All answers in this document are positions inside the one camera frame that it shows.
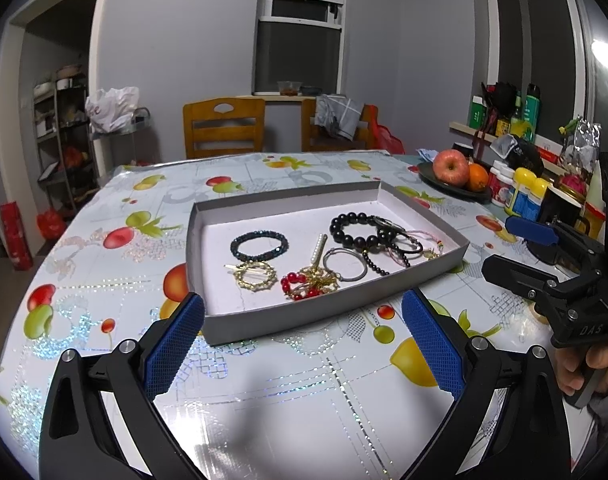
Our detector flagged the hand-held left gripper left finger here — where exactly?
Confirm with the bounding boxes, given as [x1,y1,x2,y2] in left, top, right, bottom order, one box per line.
[38,291,207,480]

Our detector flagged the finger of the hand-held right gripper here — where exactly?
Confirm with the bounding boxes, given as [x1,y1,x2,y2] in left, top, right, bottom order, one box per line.
[504,215,606,275]
[481,254,584,332]

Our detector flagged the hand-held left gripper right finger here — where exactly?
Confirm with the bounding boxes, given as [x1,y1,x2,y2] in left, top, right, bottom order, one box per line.
[400,289,571,480]

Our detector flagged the grey jewelry tray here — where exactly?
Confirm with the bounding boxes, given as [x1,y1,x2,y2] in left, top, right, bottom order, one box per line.
[185,180,470,347]

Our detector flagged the black cord bracelet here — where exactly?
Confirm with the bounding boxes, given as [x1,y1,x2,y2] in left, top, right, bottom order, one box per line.
[379,217,425,256]

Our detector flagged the small dark bead bracelet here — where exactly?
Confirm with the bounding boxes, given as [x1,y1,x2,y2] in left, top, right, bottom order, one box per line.
[361,220,415,277]

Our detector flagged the silver bangle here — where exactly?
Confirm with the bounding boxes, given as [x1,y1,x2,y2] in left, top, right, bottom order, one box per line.
[322,246,369,282]

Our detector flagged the red bead gold hairpin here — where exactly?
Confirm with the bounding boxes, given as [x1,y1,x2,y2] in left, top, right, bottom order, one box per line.
[281,265,342,302]

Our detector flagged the dark blue bead bracelet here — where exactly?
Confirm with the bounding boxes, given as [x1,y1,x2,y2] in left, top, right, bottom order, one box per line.
[230,230,290,262]

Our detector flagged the pearl gold hair stick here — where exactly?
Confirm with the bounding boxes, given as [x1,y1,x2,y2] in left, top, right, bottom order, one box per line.
[309,234,329,273]

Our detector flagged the large black bead bracelet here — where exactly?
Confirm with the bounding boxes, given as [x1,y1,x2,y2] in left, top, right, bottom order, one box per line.
[330,212,385,252]

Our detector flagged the person's right hand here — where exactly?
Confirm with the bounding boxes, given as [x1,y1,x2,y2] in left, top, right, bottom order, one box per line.
[555,346,608,398]

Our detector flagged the black mug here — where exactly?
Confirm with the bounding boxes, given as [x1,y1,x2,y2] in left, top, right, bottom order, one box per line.
[536,185,591,261]

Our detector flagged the yellow lid bottle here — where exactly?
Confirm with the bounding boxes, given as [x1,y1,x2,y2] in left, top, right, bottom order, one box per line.
[506,167,548,221]

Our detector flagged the red white bottle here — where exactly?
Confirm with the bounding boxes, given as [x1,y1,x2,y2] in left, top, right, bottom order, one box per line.
[490,160,515,206]

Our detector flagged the orange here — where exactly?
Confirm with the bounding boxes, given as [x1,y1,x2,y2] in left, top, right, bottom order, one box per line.
[466,164,490,192]

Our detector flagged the black bag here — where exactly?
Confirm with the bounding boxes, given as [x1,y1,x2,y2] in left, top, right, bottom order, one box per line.
[491,132,543,172]

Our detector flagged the red apple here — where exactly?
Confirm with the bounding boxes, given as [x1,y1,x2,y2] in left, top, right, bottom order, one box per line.
[432,149,471,190]

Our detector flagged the silver foil bag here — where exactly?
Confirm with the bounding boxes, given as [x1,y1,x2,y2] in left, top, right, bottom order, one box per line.
[564,117,602,171]

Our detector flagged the dark fruit plate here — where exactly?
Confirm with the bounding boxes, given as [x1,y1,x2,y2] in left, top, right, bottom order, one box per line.
[416,160,495,203]

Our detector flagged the green bottle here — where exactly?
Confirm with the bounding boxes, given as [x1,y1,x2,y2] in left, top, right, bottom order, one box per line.
[521,84,541,143]

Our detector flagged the fruit print tablecloth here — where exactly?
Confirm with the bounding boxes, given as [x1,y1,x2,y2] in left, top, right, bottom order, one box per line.
[0,149,608,480]

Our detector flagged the green box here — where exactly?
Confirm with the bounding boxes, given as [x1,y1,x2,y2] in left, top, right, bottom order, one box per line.
[470,95,487,131]

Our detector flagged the red plastic bag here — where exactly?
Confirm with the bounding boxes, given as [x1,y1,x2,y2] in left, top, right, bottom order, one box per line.
[36,209,66,239]

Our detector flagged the red box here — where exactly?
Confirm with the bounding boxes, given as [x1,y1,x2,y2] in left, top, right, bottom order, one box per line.
[0,201,35,272]

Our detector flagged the wooden chair with cutout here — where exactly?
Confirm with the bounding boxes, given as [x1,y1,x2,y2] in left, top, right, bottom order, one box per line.
[183,97,266,159]

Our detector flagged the grey checked cloth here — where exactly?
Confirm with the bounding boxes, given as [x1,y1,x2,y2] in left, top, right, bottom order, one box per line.
[314,94,365,142]

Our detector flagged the grey trolley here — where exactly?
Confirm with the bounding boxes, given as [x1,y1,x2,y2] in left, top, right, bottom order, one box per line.
[89,107,152,171]

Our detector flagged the white plastic bag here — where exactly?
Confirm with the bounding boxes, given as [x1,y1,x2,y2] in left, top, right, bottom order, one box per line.
[85,86,141,133]

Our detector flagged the metal shelf rack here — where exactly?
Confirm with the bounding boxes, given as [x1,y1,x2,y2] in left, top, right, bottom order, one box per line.
[31,65,102,206]

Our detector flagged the window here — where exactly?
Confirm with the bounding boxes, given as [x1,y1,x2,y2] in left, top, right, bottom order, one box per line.
[253,0,348,97]

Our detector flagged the gold ring brooch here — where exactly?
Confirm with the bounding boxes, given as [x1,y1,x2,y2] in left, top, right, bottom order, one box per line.
[234,260,277,292]

